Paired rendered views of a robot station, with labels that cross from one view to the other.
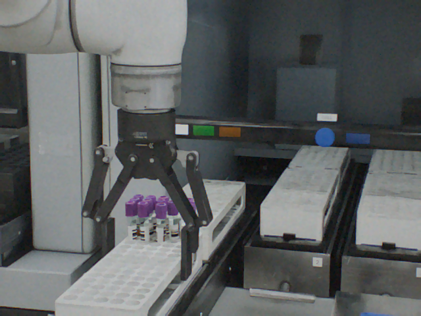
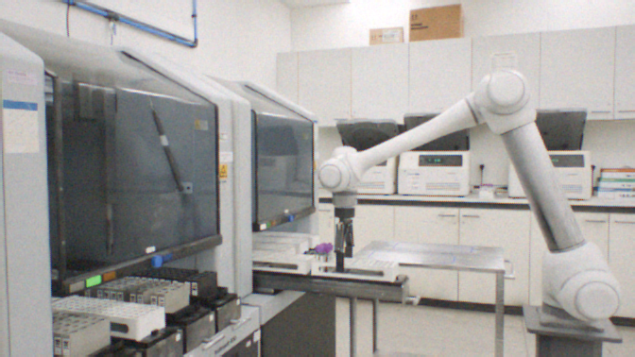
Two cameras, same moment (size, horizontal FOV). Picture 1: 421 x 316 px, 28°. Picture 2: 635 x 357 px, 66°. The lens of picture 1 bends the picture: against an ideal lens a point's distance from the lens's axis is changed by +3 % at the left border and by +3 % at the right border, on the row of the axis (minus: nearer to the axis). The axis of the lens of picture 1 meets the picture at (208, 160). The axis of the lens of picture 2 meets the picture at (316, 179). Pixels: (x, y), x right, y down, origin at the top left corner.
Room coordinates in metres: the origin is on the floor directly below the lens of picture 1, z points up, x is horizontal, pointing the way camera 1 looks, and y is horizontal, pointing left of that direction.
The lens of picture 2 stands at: (0.96, 1.81, 1.25)
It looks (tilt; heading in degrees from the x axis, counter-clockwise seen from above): 3 degrees down; 276
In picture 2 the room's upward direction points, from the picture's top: straight up
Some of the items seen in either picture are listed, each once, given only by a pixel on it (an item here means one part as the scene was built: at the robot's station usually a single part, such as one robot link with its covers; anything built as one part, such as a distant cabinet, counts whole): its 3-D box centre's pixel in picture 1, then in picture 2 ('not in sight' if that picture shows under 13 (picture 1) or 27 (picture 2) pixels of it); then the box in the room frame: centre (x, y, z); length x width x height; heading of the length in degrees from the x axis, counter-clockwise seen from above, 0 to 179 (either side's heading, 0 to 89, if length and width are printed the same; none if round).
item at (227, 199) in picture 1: (199, 218); (273, 263); (1.33, 0.01, 0.83); 0.30 x 0.10 x 0.06; 166
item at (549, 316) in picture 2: not in sight; (567, 310); (0.31, 0.14, 0.73); 0.22 x 0.18 x 0.06; 76
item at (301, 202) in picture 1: (302, 203); (258, 253); (1.43, -0.17, 0.83); 0.30 x 0.10 x 0.06; 166
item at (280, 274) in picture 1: (310, 212); not in sight; (1.56, -0.20, 0.78); 0.73 x 0.14 x 0.09; 166
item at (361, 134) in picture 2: not in sight; (369, 156); (0.97, -2.58, 1.22); 0.62 x 0.56 x 0.64; 75
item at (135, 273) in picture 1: (138, 285); (354, 269); (1.02, 0.09, 0.83); 0.30 x 0.10 x 0.06; 166
